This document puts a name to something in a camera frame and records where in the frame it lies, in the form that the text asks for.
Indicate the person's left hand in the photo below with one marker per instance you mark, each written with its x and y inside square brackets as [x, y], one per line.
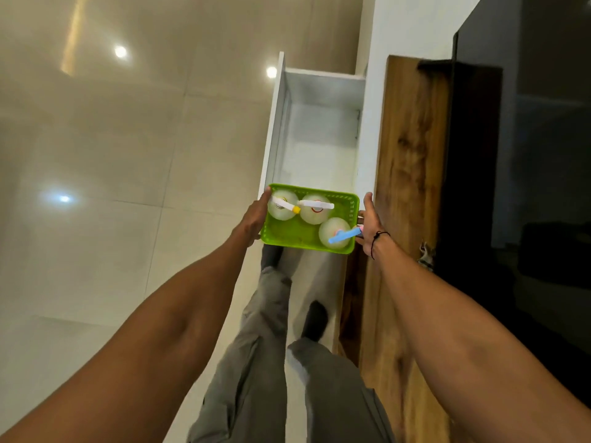
[251, 221]

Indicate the person's right hand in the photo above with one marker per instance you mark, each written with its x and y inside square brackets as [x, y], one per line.
[371, 230]

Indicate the person's right thumb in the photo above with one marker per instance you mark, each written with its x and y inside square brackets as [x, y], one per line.
[368, 202]

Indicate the person's left thumb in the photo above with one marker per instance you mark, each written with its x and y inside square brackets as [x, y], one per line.
[266, 197]

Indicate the green plastic basket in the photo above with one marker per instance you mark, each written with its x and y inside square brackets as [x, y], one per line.
[302, 230]

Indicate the person's left forearm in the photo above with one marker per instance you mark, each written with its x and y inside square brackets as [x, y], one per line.
[138, 336]

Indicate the person's right forearm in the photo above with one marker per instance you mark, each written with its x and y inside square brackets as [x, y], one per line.
[471, 350]

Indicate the person's black left shoe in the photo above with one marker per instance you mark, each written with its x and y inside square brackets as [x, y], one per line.
[271, 256]

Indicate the person's black shoe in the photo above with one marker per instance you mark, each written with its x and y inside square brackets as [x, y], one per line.
[315, 320]
[271, 256]

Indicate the metal key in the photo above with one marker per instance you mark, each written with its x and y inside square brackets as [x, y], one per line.
[425, 256]

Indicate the white open drawer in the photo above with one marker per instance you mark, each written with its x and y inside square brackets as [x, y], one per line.
[318, 133]

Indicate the person's black right shoe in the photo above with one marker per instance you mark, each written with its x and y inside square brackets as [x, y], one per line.
[315, 320]

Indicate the black television screen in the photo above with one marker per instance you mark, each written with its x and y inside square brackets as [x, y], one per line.
[521, 179]

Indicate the person's grey trousers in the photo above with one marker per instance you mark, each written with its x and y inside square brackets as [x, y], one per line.
[286, 373]

